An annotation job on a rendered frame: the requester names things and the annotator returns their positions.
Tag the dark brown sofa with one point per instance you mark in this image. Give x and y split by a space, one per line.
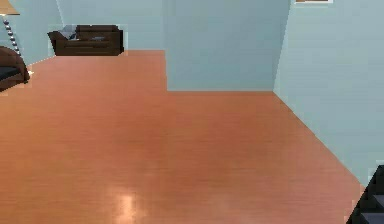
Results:
87 43

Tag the grey cushion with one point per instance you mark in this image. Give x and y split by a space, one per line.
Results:
67 32

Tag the dark brown armchair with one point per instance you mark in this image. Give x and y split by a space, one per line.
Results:
11 68

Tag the black shelf unit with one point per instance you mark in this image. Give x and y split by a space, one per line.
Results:
370 200

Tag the floor lamp with beaded pole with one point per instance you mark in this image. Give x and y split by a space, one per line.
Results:
10 31

